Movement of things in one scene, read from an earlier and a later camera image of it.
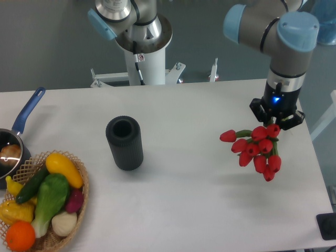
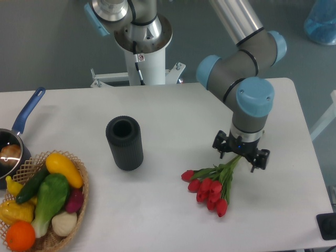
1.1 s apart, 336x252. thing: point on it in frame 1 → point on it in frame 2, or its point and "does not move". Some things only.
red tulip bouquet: (258, 145) → (212, 185)
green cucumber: (31, 186) does not move
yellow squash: (56, 163) does not move
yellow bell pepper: (11, 211) does not move
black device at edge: (327, 224) does not move
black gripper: (280, 102) → (223, 143)
